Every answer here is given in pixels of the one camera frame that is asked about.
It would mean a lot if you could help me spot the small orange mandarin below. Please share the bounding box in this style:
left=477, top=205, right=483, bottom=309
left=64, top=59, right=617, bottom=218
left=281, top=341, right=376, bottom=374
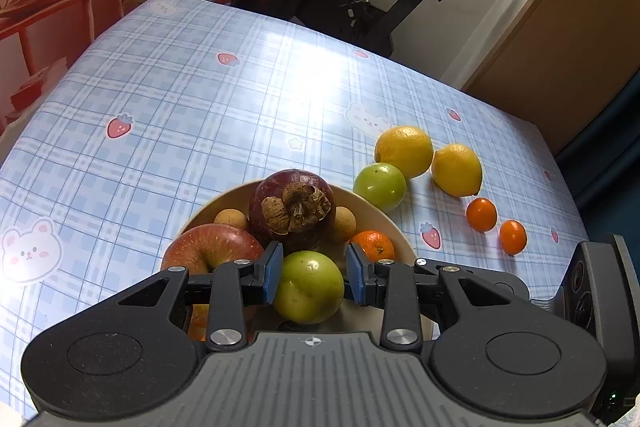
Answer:
left=499, top=220, right=527, bottom=256
left=466, top=197, right=498, bottom=233

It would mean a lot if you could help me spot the red apple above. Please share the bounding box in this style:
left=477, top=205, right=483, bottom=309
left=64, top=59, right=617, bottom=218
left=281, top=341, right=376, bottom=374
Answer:
left=160, top=223, right=264, bottom=274

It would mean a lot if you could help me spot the cream round plate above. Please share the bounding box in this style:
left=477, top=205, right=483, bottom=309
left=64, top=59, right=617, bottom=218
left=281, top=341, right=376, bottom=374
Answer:
left=181, top=181, right=416, bottom=340

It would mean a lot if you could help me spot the green apple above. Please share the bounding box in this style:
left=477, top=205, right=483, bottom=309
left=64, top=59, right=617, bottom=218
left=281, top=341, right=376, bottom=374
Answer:
left=352, top=162, right=407, bottom=211
left=272, top=251, right=344, bottom=325

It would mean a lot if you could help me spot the dark purple mangosteen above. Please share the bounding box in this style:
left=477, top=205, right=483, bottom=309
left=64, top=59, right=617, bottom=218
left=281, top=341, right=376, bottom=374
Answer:
left=248, top=169, right=335, bottom=253

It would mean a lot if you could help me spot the yellow lemon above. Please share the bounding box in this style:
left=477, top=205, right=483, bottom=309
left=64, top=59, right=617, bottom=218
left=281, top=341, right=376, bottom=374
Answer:
left=374, top=126, right=434, bottom=179
left=431, top=143, right=483, bottom=197

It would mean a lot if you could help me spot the dark teal curtain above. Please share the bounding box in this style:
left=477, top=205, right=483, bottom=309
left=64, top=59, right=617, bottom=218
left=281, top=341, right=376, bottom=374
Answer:
left=555, top=75, right=640, bottom=263

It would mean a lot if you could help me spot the blue plaid strawberry tablecloth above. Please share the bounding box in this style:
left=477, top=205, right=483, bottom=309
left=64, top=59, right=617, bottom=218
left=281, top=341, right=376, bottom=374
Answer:
left=1, top=0, right=587, bottom=426

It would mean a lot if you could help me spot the brown wooden wardrobe panel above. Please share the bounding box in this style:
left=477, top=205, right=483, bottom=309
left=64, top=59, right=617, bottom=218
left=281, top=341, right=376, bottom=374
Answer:
left=463, top=0, right=639, bottom=152

